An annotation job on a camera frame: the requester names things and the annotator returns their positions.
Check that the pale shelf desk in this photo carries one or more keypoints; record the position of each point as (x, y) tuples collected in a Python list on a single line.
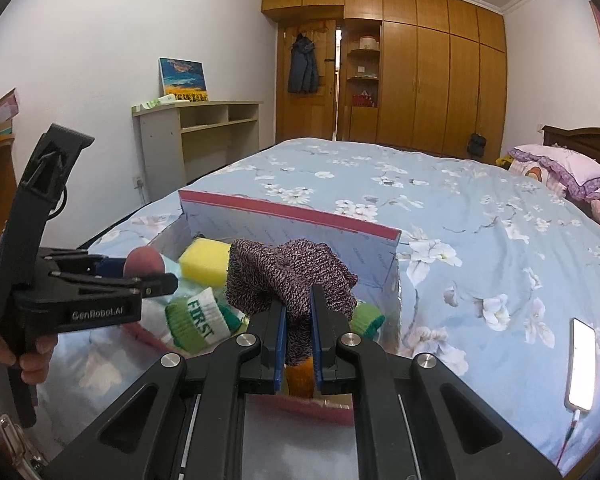
[(160, 150)]

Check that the landscape painting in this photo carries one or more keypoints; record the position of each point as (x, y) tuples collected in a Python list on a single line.
[(184, 80)]

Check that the blue floral blanket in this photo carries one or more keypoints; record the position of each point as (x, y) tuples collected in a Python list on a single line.
[(455, 220)]

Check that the wooden door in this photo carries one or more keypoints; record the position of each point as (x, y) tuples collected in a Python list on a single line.
[(305, 115)]

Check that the green white box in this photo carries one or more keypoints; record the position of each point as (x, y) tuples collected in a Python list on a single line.
[(157, 103)]

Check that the yellow sponge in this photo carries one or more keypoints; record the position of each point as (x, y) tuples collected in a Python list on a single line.
[(202, 262)]

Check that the smartphone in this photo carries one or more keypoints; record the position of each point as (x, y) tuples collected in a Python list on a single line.
[(580, 365)]

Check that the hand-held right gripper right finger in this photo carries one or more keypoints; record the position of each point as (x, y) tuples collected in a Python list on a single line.
[(316, 345)]

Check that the person's left hand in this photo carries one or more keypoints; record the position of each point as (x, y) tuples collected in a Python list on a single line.
[(37, 360)]

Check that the red item on wardrobe shelf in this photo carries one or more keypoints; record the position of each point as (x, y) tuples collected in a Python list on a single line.
[(364, 100)]

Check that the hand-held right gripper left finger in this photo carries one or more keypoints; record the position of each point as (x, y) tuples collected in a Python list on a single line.
[(280, 345)]

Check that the dark hanging jacket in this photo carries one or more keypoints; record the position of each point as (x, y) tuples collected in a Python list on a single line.
[(302, 65)]

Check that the green white knit sock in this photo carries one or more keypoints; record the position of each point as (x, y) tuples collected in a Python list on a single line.
[(195, 320), (369, 321)]

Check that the cartoon print pillow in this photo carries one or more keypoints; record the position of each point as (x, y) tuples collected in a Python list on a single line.
[(540, 175)]

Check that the black bag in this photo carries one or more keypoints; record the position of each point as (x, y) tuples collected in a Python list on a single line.
[(476, 145)]

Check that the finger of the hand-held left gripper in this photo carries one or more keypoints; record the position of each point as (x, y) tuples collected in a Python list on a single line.
[(110, 266), (150, 287)]

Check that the dark wooden headboard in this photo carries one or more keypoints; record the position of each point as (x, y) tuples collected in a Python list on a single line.
[(580, 137)]

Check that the wooden wardrobe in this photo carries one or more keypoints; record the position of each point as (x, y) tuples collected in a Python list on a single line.
[(430, 70)]

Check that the pink cardboard box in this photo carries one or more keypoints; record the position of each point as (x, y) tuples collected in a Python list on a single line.
[(290, 230)]

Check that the white container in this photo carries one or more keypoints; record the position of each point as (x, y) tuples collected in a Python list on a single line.
[(369, 43)]

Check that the pink ball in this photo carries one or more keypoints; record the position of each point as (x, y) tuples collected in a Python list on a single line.
[(145, 260)]

